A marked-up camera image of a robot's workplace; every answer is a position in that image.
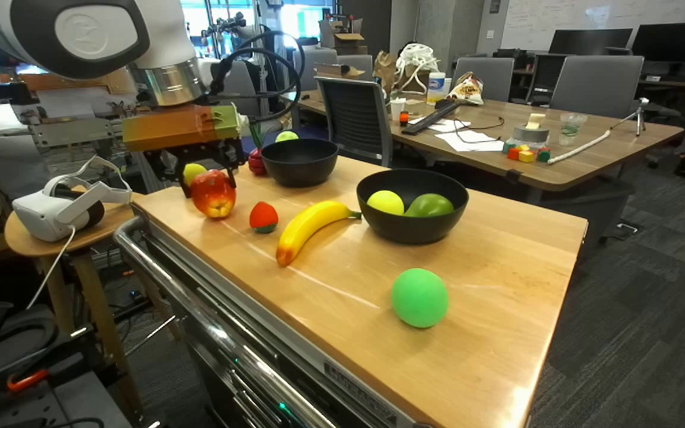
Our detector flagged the black bowl far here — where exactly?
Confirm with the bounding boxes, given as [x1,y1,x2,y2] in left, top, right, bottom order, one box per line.
[356,170,469,246]

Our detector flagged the black bowl near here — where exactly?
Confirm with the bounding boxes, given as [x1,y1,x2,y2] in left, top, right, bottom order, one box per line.
[263,139,337,188]

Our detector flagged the metal cart handle bar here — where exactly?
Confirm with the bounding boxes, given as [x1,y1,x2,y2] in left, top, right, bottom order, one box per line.
[115,220,336,428]

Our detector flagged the orange toy tomato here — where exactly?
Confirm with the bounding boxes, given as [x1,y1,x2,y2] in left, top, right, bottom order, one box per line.
[190,170,235,220]

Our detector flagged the red toy strawberry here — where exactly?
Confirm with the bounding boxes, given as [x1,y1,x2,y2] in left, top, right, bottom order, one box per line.
[251,202,279,233]

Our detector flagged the white VR headset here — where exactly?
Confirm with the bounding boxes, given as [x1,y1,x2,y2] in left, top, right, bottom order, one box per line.
[12,154,134,244]

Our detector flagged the round wooden stool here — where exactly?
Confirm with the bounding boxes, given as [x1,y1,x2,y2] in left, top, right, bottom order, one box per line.
[6,204,144,418]

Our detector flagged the grey office chair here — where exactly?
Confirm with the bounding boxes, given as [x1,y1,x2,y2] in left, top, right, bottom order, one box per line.
[317,76,396,167]

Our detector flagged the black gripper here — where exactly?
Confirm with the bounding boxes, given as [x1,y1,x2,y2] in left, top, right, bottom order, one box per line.
[169,141,247,178]

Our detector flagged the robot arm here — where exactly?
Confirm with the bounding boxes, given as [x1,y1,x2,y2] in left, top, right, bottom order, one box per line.
[0,0,247,170]

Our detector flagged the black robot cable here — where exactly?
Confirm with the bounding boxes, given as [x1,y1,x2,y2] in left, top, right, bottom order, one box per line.
[207,31,310,126]

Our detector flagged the yellow toy banana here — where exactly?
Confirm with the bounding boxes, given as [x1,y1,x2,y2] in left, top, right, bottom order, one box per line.
[274,201,359,267]

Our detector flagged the red toy radish green leaves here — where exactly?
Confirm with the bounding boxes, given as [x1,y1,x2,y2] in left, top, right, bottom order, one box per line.
[247,148,267,177]

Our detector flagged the wooden office desk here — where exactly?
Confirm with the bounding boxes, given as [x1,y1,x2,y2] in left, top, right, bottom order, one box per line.
[285,87,685,198]

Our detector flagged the green toy pepper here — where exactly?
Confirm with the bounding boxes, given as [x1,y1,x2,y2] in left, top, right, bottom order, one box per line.
[406,194,454,216]

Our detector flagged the white paper sheet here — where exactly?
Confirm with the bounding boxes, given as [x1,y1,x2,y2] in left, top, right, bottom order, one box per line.
[431,120,505,153]

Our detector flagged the yellow toy ball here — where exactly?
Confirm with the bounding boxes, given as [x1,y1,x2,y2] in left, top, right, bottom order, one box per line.
[367,190,404,216]

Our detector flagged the yellow-green toy lemon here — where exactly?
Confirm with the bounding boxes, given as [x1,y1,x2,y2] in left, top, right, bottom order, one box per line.
[182,163,207,188]

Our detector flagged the light green dimpled toy ball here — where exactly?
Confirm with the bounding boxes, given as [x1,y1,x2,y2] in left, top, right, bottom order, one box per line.
[274,131,299,144]

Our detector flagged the black bowl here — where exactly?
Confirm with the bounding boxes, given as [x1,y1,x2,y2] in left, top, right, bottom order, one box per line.
[356,170,469,246]
[263,139,337,188]

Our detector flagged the colourful toy blocks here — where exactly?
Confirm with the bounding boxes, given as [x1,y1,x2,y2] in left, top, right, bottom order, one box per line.
[503,144,550,165]

